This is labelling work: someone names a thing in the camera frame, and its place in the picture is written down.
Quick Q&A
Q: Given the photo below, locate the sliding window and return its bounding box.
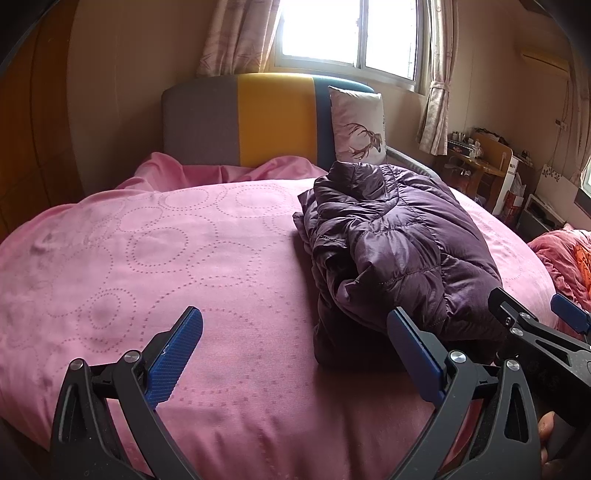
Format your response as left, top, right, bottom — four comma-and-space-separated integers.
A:
274, 0, 432, 95

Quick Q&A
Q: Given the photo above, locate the small side window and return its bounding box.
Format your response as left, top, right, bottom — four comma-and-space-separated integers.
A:
575, 166, 591, 204

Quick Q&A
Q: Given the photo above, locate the deer print pillow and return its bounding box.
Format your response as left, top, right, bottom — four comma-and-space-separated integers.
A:
328, 85, 389, 166

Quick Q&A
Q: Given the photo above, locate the grey yellow blue headboard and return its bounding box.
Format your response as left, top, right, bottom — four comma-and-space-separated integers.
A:
161, 72, 376, 169

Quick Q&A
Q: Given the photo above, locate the pink bed cover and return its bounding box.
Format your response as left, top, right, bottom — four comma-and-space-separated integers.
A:
0, 152, 561, 476

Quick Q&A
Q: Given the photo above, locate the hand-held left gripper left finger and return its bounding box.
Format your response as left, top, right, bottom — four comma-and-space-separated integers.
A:
50, 305, 205, 480

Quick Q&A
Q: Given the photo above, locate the red shopping bag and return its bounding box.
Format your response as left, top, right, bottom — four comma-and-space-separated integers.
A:
503, 189, 525, 220

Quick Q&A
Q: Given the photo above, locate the cluttered wooden desk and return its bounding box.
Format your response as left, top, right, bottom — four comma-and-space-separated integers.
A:
445, 127, 513, 204

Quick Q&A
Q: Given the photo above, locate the grey bed rail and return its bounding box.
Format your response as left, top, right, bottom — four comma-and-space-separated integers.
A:
385, 145, 437, 178

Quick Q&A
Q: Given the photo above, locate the red ruffled quilt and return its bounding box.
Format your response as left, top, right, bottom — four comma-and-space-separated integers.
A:
529, 226, 591, 333

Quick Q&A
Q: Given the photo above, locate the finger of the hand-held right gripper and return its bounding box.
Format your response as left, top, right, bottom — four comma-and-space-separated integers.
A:
488, 287, 591, 365
550, 293, 591, 335

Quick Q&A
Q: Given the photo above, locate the white side cabinet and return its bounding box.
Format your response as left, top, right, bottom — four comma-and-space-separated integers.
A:
496, 154, 532, 217

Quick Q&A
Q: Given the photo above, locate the grey storage crate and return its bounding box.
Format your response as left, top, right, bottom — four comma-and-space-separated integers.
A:
522, 194, 566, 238

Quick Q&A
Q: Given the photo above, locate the wooden wardrobe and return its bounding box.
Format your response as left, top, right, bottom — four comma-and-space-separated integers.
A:
0, 9, 88, 241

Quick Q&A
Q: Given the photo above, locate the purple quilted down jacket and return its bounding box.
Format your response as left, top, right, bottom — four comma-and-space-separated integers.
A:
293, 161, 509, 370

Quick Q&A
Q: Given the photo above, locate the beige side curtain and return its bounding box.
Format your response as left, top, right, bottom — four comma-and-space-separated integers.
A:
566, 60, 591, 185

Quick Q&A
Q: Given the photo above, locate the pink star curtain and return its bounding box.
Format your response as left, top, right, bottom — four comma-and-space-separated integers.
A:
196, 0, 282, 77
416, 0, 458, 155

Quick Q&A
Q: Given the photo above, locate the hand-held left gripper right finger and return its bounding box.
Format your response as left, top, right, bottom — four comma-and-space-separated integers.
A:
387, 307, 542, 480

